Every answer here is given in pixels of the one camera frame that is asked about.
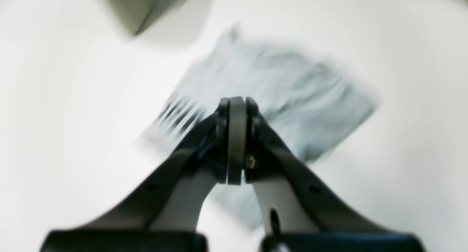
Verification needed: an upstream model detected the grey box right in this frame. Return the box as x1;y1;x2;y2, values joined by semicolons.
105;0;186;36

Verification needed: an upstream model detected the grey T-shirt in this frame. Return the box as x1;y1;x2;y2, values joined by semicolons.
137;25;381;229

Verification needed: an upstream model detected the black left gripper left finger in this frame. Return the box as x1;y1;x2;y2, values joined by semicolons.
80;98;230;232

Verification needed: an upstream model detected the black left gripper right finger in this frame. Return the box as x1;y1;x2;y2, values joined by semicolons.
229;97;386;234

